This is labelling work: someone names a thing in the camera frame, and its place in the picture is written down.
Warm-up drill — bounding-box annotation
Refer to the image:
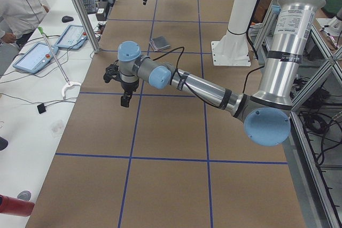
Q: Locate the pink grey-backed towel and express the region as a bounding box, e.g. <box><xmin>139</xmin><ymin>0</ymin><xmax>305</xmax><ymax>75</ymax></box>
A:
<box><xmin>150</xmin><ymin>36</ymin><xmax>170</xmax><ymax>52</ymax></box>

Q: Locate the long reacher grabber stick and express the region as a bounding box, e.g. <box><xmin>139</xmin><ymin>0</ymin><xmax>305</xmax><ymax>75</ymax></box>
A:
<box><xmin>37</xmin><ymin>26</ymin><xmax>81</xmax><ymax>100</ymax></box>

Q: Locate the black keyboard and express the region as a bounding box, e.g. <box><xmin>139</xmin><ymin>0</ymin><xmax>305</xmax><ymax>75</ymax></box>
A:
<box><xmin>81</xmin><ymin>0</ymin><xmax>97</xmax><ymax>14</ymax></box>

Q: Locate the far blue teach pendant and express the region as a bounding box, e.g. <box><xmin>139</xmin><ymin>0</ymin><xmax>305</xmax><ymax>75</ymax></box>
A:
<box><xmin>55</xmin><ymin>25</ymin><xmax>88</xmax><ymax>50</ymax></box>

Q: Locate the blue teach pendant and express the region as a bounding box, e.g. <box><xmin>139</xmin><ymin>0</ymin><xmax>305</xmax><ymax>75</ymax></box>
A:
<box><xmin>55</xmin><ymin>25</ymin><xmax>88</xmax><ymax>50</ymax></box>
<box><xmin>12</xmin><ymin>43</ymin><xmax>52</xmax><ymax>74</ymax></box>

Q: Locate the small black box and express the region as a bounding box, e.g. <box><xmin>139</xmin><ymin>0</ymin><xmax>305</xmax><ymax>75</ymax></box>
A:
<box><xmin>37</xmin><ymin>103</ymin><xmax>46</xmax><ymax>114</ymax></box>

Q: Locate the black computer mouse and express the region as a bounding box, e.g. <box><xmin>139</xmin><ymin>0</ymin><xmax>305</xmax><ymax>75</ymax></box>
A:
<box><xmin>61</xmin><ymin>15</ymin><xmax>74</xmax><ymax>23</ymax></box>

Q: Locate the near blue teach pendant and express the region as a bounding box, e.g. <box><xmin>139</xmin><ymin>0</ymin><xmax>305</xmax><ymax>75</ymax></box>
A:
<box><xmin>12</xmin><ymin>43</ymin><xmax>52</xmax><ymax>74</ymax></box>

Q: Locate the person in white hoodie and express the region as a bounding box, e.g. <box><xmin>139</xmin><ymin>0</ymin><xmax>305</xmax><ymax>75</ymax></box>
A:
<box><xmin>1</xmin><ymin>0</ymin><xmax>49</xmax><ymax>48</ymax></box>

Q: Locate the red bottle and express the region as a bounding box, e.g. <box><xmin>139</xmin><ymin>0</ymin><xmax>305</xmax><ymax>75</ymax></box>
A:
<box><xmin>0</xmin><ymin>195</ymin><xmax>35</xmax><ymax>217</ymax></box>

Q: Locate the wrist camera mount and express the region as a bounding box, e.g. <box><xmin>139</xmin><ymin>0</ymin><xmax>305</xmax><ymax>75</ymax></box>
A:
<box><xmin>103</xmin><ymin>64</ymin><xmax>121</xmax><ymax>83</ymax></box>

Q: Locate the left braided black cable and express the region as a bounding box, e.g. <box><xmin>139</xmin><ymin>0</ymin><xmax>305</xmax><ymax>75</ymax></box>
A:
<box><xmin>151</xmin><ymin>46</ymin><xmax>264</xmax><ymax>106</ymax></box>

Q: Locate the aluminium frame post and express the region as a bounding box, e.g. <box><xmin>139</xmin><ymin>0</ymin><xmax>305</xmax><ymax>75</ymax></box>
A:
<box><xmin>72</xmin><ymin>0</ymin><xmax>100</xmax><ymax>53</ymax></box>

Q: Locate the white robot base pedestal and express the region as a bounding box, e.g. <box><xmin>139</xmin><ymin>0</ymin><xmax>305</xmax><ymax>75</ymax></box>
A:
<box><xmin>211</xmin><ymin>0</ymin><xmax>257</xmax><ymax>67</ymax></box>

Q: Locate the aluminium side frame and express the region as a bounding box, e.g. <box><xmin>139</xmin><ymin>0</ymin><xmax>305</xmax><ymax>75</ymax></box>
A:
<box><xmin>263</xmin><ymin>11</ymin><xmax>342</xmax><ymax>228</ymax></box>

